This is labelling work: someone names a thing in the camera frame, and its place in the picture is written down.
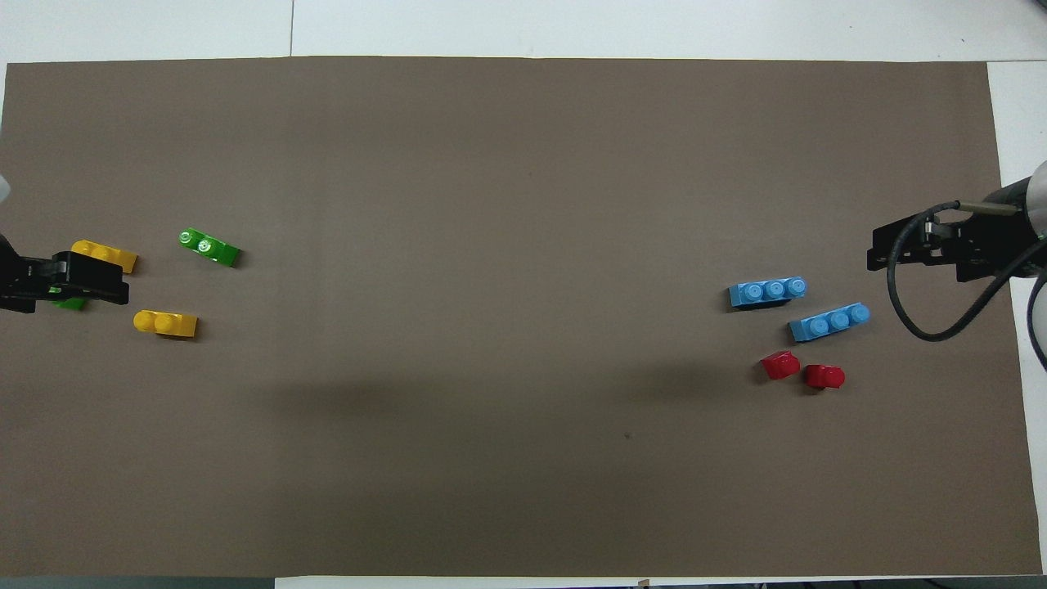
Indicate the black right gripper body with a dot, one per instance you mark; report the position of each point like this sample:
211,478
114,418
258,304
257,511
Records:
981,245

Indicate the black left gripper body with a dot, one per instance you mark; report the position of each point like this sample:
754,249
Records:
24,282

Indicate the green two-stud block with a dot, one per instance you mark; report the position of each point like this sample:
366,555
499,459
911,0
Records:
211,248
72,304

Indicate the blue three-stud block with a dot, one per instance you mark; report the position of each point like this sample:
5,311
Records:
828,323
769,292

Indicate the yellow two-stud block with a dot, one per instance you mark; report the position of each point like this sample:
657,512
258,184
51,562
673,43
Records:
168,325
106,255

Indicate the red one-stud block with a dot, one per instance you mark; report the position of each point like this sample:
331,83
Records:
824,376
779,365

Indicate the brown paper table mat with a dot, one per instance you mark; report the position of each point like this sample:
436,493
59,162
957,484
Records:
491,368

